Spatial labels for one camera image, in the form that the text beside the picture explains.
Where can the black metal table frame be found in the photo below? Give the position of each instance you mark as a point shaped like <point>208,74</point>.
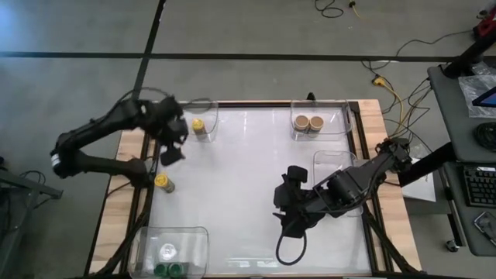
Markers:
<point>355,116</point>

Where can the black keyboard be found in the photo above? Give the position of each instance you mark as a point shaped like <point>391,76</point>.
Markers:
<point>480,186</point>

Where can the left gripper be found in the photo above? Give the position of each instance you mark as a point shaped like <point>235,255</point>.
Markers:
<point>164,112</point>

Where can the black grey handheld device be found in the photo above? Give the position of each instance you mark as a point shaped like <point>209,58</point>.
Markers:
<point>486,224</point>

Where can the red tool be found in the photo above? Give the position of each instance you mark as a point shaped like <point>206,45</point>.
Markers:
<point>486,25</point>

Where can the white paper sheet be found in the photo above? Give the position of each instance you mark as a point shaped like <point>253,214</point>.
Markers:
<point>420,190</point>

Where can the black lid oregano jar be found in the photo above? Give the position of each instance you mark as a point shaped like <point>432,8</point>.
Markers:
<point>160,269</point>

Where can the black clamp knob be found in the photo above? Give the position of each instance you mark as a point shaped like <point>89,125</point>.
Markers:
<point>310,95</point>

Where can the blue screen tablet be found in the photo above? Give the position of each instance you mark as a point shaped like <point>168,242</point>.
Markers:
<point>487,98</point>

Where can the yellow lid spice jar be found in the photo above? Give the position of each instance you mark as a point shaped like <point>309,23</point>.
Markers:
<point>162,181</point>
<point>198,125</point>

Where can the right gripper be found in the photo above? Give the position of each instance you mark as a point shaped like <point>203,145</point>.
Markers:
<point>292,199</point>

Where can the grey metal stand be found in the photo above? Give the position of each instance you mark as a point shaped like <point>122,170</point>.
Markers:
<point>23,188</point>

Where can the clear plastic bin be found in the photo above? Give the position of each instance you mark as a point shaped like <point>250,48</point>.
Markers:
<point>211,116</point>
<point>186,244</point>
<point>329,162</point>
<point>333,120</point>

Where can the tan lid spice jar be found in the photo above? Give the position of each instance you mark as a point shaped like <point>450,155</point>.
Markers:
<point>301,123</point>
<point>315,123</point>

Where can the caster wheel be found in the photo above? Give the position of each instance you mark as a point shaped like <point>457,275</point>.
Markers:
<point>451,245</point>

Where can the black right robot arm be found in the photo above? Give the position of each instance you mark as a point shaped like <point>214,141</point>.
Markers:
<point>345,188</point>

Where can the clear plastic bag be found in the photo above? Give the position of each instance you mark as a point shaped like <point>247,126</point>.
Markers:
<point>470,89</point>

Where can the green lid oregano jar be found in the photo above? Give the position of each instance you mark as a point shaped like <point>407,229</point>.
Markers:
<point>175,268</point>

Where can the black stand pole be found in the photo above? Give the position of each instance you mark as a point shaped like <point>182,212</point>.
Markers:
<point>465,58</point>

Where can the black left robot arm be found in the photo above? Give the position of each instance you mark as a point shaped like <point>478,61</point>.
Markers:
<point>97,126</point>

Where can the grey desk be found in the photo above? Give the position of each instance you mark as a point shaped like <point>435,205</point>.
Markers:
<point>445,116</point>

